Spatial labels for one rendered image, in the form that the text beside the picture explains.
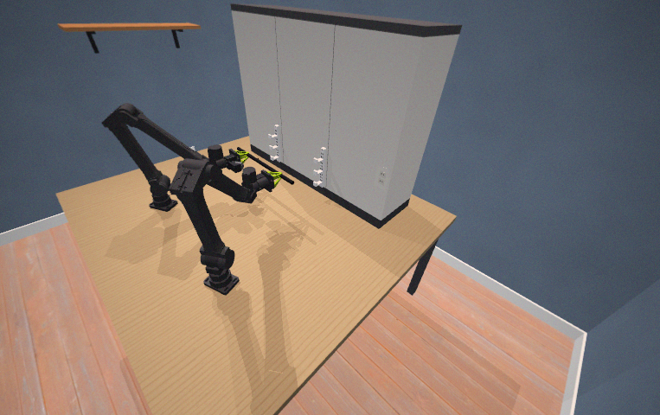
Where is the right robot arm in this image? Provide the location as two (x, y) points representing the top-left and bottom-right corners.
(169, 158), (264, 296)

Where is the grey wall panel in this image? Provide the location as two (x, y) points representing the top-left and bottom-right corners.
(231, 3), (462, 229)

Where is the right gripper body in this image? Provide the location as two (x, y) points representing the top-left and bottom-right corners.
(257, 170), (274, 192)

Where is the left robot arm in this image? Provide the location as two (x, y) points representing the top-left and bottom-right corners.
(102, 103), (244, 212)

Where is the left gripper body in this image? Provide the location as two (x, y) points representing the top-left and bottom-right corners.
(229, 149), (240, 162)

